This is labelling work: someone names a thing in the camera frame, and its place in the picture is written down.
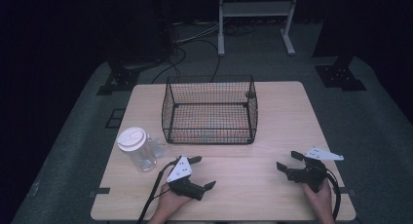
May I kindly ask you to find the white metal stand frame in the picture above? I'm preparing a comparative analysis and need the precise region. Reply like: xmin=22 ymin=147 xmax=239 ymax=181
xmin=217 ymin=0 xmax=301 ymax=57

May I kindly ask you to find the person's left hand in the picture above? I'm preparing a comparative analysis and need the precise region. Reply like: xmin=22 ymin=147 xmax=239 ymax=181
xmin=154 ymin=182 xmax=193 ymax=220

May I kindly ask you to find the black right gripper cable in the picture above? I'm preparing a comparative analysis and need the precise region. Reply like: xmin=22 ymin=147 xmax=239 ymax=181
xmin=325 ymin=168 xmax=343 ymax=222

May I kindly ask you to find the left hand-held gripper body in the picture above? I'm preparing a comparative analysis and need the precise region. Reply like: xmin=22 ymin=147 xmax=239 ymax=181
xmin=165 ymin=155 xmax=207 ymax=202

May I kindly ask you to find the black floor cable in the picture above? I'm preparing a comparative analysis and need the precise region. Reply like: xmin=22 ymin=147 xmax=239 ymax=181
xmin=150 ymin=38 xmax=222 ymax=85

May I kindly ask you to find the white floor cable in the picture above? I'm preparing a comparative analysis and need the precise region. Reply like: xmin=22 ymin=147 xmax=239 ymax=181
xmin=174 ymin=21 xmax=222 ymax=45

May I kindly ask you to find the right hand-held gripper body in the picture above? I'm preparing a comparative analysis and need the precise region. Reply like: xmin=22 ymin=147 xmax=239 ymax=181
xmin=284 ymin=147 xmax=345 ymax=194

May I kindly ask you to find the black wire mesh basket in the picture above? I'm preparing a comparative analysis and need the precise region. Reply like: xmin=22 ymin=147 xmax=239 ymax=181
xmin=161 ymin=75 xmax=259 ymax=145

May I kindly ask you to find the clear plastic jar white lid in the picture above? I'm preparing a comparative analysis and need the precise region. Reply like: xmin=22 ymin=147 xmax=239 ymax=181
xmin=116 ymin=127 xmax=166 ymax=173

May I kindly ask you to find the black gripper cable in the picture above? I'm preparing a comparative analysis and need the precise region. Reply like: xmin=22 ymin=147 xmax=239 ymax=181
xmin=136 ymin=158 xmax=181 ymax=224
xmin=325 ymin=168 xmax=343 ymax=222

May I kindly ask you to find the black stand base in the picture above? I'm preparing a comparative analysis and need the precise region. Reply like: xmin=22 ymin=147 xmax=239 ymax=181
xmin=314 ymin=56 xmax=368 ymax=93
xmin=95 ymin=58 xmax=141 ymax=96

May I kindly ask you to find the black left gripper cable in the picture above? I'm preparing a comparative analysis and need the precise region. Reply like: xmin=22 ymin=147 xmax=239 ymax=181
xmin=136 ymin=158 xmax=181 ymax=224

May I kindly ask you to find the black table edge bracket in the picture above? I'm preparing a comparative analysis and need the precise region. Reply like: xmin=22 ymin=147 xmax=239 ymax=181
xmin=89 ymin=187 xmax=112 ymax=199
xmin=338 ymin=187 xmax=357 ymax=198

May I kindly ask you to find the person's right hand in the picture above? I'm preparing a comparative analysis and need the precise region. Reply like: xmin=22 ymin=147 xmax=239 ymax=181
xmin=302 ymin=183 xmax=334 ymax=219

